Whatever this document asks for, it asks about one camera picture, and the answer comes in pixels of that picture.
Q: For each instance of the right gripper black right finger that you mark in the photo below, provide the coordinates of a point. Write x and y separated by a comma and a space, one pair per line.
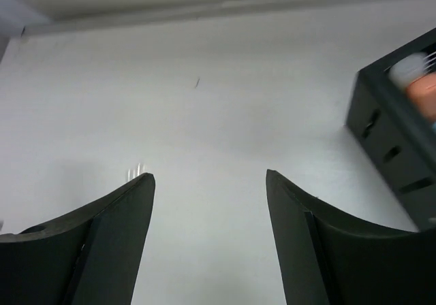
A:
328, 256

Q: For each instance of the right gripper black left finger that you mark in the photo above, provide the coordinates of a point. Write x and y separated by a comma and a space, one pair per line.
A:
90, 255

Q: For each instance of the green cap clear marker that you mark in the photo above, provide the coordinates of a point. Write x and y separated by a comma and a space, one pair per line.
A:
410, 69

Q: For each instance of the black two-compartment pen holder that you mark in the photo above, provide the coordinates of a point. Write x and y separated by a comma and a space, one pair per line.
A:
393, 133

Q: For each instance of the orange cap clear marker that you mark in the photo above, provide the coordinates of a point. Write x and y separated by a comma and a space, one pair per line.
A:
421, 93

